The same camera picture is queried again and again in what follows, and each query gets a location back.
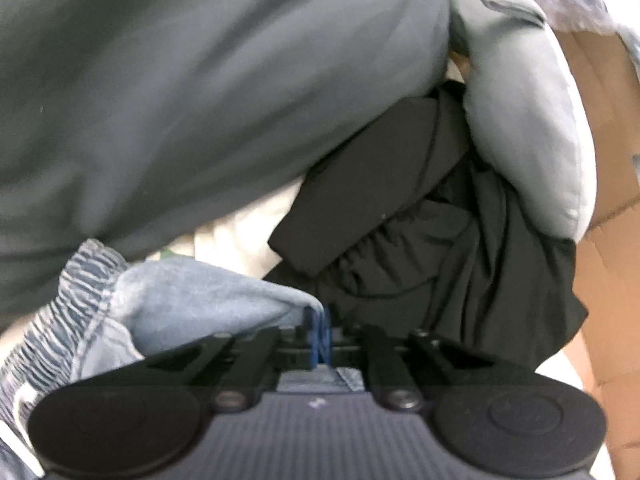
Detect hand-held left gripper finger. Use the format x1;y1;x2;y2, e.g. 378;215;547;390
321;307;506;411
145;310;322;411

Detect blue denim jeans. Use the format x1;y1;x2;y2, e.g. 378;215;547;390
0;239;367;480

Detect cream bear print bed sheet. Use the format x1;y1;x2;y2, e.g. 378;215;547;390
145;180;616;480

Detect black garment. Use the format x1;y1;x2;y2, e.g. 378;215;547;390
267;80;590;376

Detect dark grey pillow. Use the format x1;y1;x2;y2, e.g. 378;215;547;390
0;0;453;311

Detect grey neck pillow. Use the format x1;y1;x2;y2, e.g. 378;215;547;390
450;0;598;240

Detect brown cardboard sheet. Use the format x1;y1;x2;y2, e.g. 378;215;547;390
552;30;640;461

